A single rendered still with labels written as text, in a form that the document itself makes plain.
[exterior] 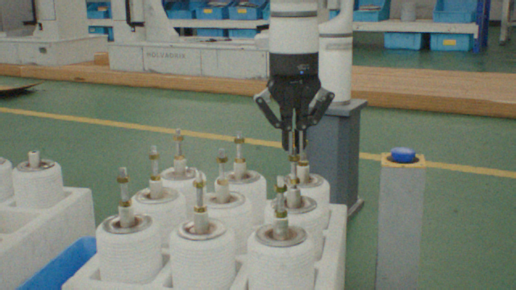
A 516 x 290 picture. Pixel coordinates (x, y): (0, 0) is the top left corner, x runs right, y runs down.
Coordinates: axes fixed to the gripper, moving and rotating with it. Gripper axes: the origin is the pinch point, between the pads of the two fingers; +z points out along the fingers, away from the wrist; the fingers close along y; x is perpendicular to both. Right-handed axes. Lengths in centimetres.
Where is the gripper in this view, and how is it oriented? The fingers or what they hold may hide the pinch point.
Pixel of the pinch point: (293, 141)
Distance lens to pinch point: 87.0
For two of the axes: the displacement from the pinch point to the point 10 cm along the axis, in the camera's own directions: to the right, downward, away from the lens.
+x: -2.3, -2.7, 9.3
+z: 0.2, 9.6, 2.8
